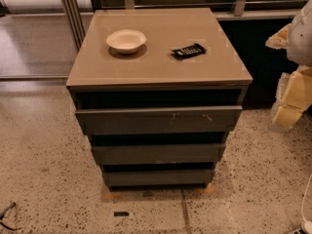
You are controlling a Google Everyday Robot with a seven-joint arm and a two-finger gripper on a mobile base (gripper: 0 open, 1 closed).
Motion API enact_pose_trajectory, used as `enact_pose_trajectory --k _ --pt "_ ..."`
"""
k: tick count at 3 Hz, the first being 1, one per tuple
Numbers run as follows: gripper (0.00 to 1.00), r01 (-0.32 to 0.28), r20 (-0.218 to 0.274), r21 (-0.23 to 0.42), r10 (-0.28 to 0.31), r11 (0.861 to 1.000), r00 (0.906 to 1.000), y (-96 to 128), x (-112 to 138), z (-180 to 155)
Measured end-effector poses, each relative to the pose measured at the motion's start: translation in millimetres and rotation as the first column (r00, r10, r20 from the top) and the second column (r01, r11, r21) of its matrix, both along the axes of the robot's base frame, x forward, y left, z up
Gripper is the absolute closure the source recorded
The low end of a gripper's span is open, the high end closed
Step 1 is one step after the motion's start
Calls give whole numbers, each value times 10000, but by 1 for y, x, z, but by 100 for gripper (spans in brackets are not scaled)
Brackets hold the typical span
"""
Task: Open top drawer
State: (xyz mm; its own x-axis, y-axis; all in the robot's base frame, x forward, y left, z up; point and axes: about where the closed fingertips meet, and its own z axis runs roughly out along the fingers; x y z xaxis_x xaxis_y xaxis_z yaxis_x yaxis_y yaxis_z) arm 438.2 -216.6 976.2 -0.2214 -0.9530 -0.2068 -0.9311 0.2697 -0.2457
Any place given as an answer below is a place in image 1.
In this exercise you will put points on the grey middle drawer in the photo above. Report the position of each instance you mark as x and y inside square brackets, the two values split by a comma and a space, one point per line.
[157, 154]

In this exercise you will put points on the grey drawer cabinet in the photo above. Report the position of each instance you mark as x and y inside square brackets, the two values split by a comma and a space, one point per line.
[153, 77]

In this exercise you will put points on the black calculator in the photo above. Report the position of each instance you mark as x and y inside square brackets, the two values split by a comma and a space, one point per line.
[189, 51]

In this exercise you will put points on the grey top drawer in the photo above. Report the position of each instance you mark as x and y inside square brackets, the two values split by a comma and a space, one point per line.
[166, 120]

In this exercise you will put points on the white ceramic bowl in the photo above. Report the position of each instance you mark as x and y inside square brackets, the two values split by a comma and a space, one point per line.
[126, 41]

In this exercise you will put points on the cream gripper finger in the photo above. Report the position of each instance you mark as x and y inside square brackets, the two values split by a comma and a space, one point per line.
[279, 40]
[293, 98]

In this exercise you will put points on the black floor tape piece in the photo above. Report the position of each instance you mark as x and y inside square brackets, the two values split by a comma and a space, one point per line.
[121, 214]

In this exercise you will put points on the grey bottom drawer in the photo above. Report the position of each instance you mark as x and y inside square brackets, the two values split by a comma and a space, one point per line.
[158, 178]

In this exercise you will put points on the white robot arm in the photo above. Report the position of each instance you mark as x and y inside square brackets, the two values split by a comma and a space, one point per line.
[299, 48]

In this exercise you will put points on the grey drawer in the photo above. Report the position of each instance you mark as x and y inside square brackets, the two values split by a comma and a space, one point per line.
[157, 154]
[158, 178]
[166, 120]

